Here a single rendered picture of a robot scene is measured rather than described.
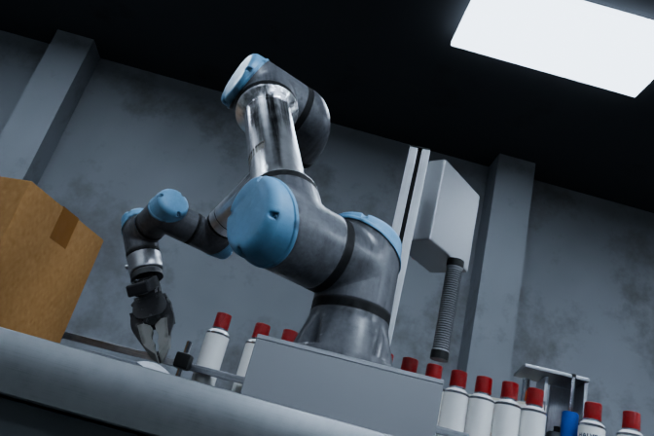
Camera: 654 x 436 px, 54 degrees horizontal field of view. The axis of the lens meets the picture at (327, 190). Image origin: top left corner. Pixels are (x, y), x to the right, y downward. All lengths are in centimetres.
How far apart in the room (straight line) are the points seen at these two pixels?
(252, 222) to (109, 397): 44
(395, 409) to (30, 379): 45
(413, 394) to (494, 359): 397
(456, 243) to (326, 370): 67
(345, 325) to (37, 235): 56
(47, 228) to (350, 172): 417
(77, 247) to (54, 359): 79
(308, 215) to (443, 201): 54
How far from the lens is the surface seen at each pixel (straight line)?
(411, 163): 139
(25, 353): 49
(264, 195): 86
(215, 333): 142
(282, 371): 79
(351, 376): 80
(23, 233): 116
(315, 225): 87
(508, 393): 141
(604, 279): 559
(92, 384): 48
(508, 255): 502
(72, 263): 126
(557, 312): 532
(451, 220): 138
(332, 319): 89
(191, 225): 146
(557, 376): 153
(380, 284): 92
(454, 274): 135
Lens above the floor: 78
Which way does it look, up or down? 25 degrees up
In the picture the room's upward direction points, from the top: 15 degrees clockwise
